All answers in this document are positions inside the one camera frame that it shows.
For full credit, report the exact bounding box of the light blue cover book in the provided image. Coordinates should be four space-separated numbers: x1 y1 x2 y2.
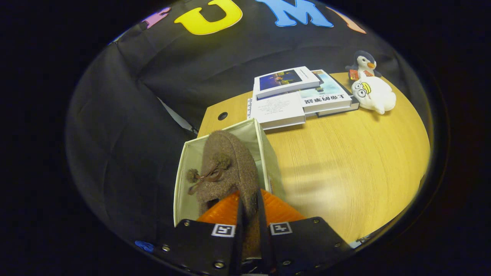
299 69 353 114

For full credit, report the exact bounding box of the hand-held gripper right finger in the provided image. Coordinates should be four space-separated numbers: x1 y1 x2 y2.
256 189 353 276

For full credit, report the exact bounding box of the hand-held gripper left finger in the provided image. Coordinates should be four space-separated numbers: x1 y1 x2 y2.
153 191 244 276

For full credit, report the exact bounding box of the brown fuzzy shoe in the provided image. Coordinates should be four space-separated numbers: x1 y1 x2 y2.
186 130 265 259

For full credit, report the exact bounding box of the white book with photo cover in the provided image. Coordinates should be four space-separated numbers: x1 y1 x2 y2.
253 66 322 99

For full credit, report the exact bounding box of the white book with text cover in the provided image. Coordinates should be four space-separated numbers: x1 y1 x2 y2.
247 92 306 131

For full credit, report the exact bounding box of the white plush toy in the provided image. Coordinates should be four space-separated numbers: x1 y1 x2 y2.
351 76 397 115

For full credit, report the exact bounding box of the green fabric storage box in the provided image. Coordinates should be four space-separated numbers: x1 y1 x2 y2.
173 118 286 227

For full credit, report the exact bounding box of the black backdrop cloth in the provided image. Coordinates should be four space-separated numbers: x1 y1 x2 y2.
65 0 426 250

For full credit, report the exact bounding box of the penguin plush toy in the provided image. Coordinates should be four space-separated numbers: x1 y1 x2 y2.
344 50 382 81

